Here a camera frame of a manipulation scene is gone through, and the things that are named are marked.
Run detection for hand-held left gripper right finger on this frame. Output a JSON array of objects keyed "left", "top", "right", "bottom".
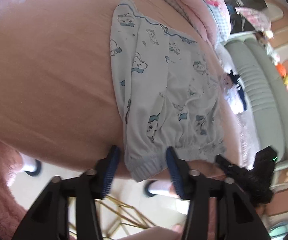
[{"left": 165, "top": 147, "right": 270, "bottom": 240}]

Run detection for light blue printed pants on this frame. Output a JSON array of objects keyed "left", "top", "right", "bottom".
[{"left": 108, "top": 0, "right": 227, "bottom": 183}]

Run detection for person's right shoe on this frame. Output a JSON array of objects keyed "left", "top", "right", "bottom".
[{"left": 143, "top": 180, "right": 173, "bottom": 198}]

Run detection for person's shoe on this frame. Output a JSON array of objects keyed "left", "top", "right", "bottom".
[
  {"left": 143, "top": 180, "right": 173, "bottom": 198},
  {"left": 21, "top": 154, "right": 43, "bottom": 177}
]

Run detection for pink checked folded duvet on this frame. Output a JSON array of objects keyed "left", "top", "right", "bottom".
[{"left": 136, "top": 0, "right": 232, "bottom": 44}]

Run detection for navy striped folded garment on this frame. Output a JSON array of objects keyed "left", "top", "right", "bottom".
[{"left": 225, "top": 69, "right": 247, "bottom": 111}]

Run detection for gold wire stool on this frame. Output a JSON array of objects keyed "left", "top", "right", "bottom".
[{"left": 68, "top": 195, "right": 157, "bottom": 238}]

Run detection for pink bed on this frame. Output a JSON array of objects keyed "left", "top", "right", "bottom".
[{"left": 0, "top": 0, "right": 252, "bottom": 183}]

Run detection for pink patterned cloth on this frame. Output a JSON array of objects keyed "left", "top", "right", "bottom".
[{"left": 235, "top": 6, "right": 272, "bottom": 32}]

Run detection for white lying plush toy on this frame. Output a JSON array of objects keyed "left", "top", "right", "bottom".
[{"left": 262, "top": 29, "right": 282, "bottom": 67}]

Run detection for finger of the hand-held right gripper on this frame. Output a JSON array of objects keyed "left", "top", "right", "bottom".
[{"left": 215, "top": 154, "right": 249, "bottom": 180}]

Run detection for orange plush toy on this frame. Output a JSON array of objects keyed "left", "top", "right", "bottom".
[{"left": 276, "top": 64, "right": 288, "bottom": 77}]

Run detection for white folded clothes stack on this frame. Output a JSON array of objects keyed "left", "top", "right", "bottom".
[{"left": 222, "top": 76, "right": 244, "bottom": 115}]

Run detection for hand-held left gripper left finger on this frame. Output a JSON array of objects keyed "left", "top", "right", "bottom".
[{"left": 11, "top": 145, "right": 121, "bottom": 240}]

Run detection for person's left shoe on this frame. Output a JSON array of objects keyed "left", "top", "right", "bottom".
[{"left": 21, "top": 154, "right": 43, "bottom": 177}]

